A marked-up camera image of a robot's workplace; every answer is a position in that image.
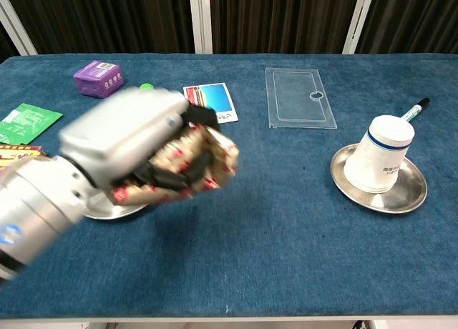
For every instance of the white metal frame post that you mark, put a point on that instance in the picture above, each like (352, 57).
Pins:
(200, 18)
(18, 25)
(358, 18)

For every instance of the purple tissue pack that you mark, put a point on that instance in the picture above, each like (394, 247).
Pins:
(98, 78)

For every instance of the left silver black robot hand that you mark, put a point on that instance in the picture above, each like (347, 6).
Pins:
(121, 128)

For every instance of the gold red-printed snack bag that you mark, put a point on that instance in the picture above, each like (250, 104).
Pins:
(223, 157)

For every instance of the red yellow rectangular box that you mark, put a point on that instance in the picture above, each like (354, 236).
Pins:
(18, 152)

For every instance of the round stainless steel plate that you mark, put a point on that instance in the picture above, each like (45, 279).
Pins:
(406, 200)
(118, 211)

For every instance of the green plastic building block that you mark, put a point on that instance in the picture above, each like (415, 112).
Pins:
(146, 86)

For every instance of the blue table cloth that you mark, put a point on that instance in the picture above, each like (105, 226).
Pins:
(250, 257)

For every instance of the photo card with blue sky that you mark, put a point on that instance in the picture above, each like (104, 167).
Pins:
(214, 100)

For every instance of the white marker with black cap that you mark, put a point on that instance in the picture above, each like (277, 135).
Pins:
(416, 109)

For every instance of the dark brown pleated curtain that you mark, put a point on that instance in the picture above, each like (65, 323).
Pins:
(7, 44)
(279, 18)
(411, 18)
(107, 18)

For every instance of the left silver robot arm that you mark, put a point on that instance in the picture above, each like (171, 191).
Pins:
(32, 207)

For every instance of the clear plastic lid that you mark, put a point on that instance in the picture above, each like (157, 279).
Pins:
(297, 103)

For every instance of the green foil sachet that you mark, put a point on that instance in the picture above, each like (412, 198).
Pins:
(28, 123)

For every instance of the white paper cup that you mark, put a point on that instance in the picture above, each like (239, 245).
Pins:
(379, 153)

